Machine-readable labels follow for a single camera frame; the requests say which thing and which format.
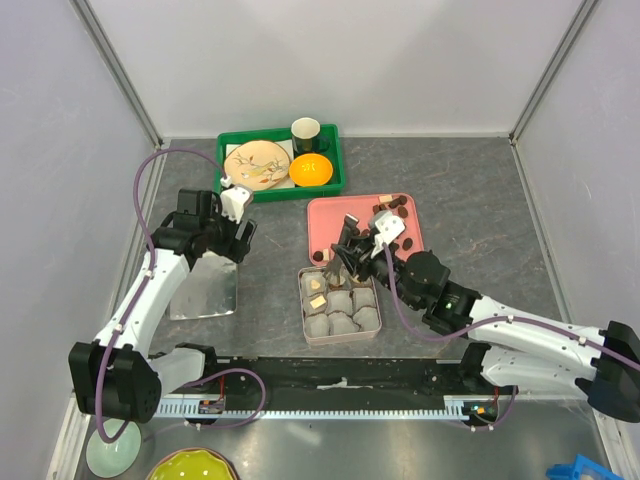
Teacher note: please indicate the pink plastic tray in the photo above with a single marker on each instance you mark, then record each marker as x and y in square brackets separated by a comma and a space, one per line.
[325, 220]

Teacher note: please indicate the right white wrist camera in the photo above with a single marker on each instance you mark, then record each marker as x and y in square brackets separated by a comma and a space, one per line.
[386, 227]

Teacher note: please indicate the silver tin lid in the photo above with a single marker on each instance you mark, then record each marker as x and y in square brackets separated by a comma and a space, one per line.
[210, 290]

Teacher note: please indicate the orange bowl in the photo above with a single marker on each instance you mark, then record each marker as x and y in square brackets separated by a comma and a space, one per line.
[310, 170]

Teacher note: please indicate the light blue cable duct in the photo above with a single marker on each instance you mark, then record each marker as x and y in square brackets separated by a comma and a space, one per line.
[198, 410]

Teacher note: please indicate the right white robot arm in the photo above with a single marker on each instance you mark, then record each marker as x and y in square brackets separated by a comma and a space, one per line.
[507, 347]

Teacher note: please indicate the beige floral plate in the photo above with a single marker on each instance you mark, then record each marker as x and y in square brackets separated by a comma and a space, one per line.
[258, 164]

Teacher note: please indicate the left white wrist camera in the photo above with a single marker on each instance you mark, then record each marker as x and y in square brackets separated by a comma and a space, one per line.
[234, 201]

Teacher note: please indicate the yellow bowl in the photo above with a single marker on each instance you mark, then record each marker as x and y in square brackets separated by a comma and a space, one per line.
[193, 463]

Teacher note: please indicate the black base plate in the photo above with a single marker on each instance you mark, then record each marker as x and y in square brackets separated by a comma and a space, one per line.
[325, 383]

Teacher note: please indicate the white square chocolate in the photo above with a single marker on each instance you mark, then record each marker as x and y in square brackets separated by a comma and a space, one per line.
[318, 302]

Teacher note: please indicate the metal serving tongs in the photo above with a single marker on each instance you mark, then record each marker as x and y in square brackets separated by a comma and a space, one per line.
[343, 262]

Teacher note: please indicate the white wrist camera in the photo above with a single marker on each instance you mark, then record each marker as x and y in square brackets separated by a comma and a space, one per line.
[234, 201]
[386, 227]

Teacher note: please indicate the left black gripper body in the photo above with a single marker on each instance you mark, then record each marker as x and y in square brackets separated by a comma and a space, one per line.
[221, 233]

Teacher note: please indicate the green plastic crate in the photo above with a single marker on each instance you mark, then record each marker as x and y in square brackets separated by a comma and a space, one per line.
[287, 190]

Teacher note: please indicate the pale green bowl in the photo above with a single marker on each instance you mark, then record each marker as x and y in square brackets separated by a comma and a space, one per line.
[108, 460]

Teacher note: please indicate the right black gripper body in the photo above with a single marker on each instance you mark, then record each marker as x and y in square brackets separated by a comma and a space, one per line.
[365, 265]

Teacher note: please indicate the blue plastic object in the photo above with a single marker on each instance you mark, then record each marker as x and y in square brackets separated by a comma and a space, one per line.
[581, 468]

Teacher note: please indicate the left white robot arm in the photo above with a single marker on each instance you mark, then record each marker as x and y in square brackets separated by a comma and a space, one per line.
[114, 375]

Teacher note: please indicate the pink chocolate tin box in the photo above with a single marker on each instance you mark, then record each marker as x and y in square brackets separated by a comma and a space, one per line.
[351, 312]

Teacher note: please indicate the dark green mug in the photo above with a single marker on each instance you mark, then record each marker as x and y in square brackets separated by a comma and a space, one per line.
[307, 137]

